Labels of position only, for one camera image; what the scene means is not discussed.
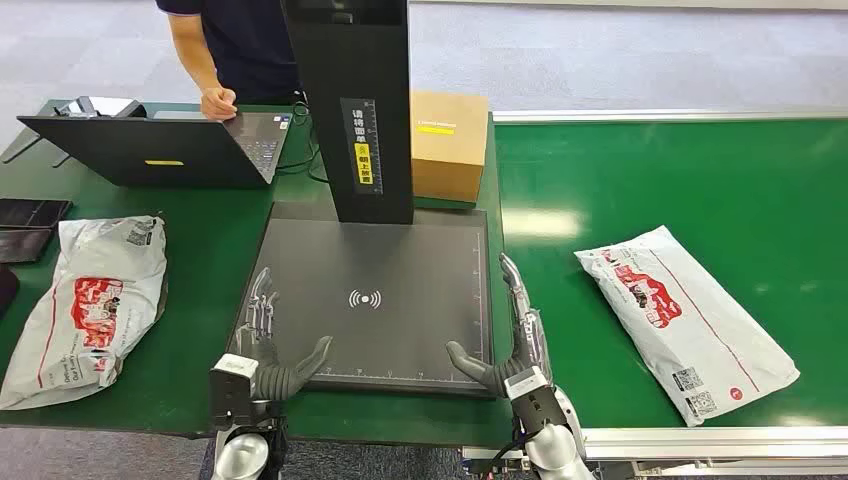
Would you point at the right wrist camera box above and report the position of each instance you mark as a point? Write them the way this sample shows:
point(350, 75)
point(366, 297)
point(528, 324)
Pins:
point(536, 397)

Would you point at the green conveyor belt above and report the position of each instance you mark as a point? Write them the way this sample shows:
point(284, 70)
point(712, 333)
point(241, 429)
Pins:
point(696, 179)

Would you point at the black scanning machine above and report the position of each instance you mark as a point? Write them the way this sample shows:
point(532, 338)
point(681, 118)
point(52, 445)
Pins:
point(397, 331)

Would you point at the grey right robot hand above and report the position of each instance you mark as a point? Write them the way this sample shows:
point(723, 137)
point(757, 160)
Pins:
point(530, 344)

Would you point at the yellow sticker on cardboard box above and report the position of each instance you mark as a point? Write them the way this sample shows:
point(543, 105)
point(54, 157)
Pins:
point(435, 130)

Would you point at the black laptop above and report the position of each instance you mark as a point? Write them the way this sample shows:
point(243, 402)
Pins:
point(152, 149)

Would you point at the silver conveyor frame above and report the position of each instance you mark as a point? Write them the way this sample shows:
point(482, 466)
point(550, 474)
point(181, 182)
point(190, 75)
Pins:
point(729, 442)

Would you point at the yellow sticker on laptop lid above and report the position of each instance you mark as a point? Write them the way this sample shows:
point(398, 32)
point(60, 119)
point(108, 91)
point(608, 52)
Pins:
point(164, 162)

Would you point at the dark rounded object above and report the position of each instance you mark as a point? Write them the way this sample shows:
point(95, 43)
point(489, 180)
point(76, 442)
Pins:
point(5, 288)

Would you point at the person's right hand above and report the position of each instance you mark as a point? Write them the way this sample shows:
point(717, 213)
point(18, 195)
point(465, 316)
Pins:
point(217, 104)

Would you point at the white courier bag red print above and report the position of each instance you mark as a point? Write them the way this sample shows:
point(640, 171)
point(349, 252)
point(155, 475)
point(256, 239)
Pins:
point(93, 311)
point(682, 324)

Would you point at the brown cardboard box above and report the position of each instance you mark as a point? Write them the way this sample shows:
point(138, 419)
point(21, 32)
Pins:
point(447, 159)

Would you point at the silver black device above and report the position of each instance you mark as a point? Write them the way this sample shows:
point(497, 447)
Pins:
point(106, 106)

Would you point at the person's right forearm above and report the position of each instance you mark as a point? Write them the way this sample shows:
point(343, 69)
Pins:
point(199, 66)

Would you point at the person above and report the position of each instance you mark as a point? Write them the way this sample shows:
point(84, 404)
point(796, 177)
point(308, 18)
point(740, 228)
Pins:
point(252, 46)

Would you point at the green table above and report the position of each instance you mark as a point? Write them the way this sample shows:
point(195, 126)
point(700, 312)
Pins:
point(212, 238)

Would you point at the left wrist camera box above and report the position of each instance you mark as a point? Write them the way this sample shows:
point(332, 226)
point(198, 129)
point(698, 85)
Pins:
point(232, 391)

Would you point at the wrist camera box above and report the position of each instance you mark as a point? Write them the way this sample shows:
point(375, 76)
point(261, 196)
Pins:
point(232, 391)
point(536, 397)

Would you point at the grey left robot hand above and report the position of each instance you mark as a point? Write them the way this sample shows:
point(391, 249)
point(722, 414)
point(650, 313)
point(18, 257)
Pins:
point(262, 344)

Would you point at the black yellow ruler label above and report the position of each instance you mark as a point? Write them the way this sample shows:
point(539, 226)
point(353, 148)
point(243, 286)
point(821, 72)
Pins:
point(363, 146)

